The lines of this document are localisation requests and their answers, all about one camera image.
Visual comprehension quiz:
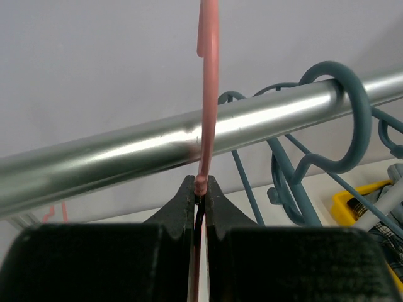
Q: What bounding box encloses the teal hanger right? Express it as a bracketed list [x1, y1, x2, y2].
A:
[231, 138, 308, 227]

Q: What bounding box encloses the pink wire hanger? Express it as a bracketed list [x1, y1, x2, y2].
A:
[190, 0, 220, 301]

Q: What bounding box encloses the blue grey garment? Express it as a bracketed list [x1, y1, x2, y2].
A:
[367, 164, 402, 224]

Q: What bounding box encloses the yellow plastic bin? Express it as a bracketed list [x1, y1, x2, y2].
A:
[331, 181, 402, 291]

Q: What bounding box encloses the teal hanger left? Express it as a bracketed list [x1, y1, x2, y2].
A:
[260, 61, 402, 227]

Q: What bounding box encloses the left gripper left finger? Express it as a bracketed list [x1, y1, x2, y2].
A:
[1, 176, 195, 301]

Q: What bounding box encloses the teal hanger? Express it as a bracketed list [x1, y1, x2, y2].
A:
[260, 61, 402, 227]
[231, 138, 308, 227]

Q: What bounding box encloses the plaid garment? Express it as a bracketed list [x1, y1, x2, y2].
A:
[347, 190, 402, 280]

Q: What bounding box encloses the silver clothes rack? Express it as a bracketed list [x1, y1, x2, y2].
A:
[0, 70, 403, 232]

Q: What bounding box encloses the pink hanger far left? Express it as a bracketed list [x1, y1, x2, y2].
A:
[41, 201, 69, 223]

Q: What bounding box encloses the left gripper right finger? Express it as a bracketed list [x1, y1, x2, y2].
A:
[205, 177, 402, 301]

